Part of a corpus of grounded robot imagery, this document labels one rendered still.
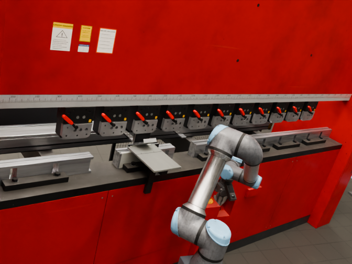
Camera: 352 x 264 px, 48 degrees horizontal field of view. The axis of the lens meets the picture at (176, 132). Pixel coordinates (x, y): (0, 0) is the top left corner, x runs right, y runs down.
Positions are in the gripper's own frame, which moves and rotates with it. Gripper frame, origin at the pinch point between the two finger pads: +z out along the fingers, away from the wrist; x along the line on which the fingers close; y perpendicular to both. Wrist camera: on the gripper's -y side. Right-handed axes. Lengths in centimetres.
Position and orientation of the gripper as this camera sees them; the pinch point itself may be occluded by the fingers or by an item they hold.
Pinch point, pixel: (219, 206)
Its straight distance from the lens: 239.5
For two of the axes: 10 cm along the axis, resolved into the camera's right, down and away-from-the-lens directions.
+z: -2.7, 8.5, 4.4
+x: -8.7, -0.2, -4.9
